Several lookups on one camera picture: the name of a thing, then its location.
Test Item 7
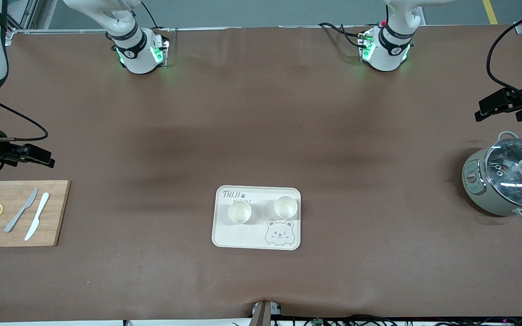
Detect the white plastic cup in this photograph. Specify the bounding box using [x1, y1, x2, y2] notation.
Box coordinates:
[227, 201, 252, 225]
[274, 195, 298, 219]

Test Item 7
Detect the white plastic knife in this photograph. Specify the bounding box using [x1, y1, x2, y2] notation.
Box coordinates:
[24, 192, 50, 241]

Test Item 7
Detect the grey plastic knife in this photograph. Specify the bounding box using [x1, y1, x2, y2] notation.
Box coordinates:
[4, 188, 39, 233]

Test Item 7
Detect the glass pot lid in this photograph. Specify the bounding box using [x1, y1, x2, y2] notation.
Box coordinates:
[484, 138, 522, 210]

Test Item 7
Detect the wooden cutting board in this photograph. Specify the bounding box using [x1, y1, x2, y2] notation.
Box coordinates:
[0, 180, 71, 248]

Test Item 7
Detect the green electric cooking pot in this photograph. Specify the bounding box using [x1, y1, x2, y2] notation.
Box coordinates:
[462, 131, 522, 221]

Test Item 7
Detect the brown table cover mat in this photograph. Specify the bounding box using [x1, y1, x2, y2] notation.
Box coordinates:
[0, 25, 522, 323]

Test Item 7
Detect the white tray with bear print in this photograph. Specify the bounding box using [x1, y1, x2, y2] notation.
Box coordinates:
[211, 186, 301, 251]

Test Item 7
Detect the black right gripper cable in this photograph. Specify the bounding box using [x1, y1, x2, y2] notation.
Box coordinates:
[0, 93, 49, 142]

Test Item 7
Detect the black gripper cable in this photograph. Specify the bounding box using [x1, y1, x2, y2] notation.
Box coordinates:
[0, 93, 49, 142]
[486, 0, 522, 107]

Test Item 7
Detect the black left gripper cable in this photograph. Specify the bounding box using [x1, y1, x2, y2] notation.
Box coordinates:
[486, 0, 522, 107]

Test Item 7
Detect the black arm base cable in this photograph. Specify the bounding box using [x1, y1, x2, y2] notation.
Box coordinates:
[318, 22, 368, 49]

